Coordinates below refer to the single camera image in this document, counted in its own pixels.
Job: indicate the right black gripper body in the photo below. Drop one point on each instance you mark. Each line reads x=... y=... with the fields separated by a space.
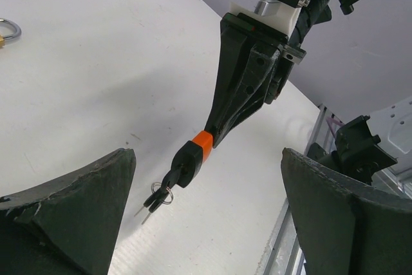
x=258 y=32

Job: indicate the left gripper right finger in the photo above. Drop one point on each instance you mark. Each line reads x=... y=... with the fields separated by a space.
x=344 y=226

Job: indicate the large brass padlock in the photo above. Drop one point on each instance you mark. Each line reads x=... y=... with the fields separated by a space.
x=15 y=32

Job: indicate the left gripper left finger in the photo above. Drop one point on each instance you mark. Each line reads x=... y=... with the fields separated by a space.
x=70 y=224

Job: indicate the orange black padlock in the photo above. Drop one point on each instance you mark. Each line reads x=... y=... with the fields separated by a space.
x=190 y=157

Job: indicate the black head key bunch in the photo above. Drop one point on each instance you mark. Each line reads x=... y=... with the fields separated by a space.
x=161 y=193

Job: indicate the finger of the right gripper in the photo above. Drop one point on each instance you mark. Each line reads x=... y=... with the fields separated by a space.
x=234 y=51
x=249 y=93

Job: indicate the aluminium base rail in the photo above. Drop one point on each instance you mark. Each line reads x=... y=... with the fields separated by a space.
x=282 y=253

